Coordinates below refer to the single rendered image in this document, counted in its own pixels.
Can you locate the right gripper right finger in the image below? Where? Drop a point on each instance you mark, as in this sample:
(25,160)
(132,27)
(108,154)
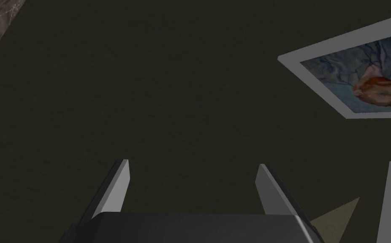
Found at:
(276,195)

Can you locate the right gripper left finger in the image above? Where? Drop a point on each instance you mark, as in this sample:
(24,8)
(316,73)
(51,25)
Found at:
(113,192)

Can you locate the white framed blue picture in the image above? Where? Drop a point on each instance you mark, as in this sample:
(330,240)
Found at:
(367,74)

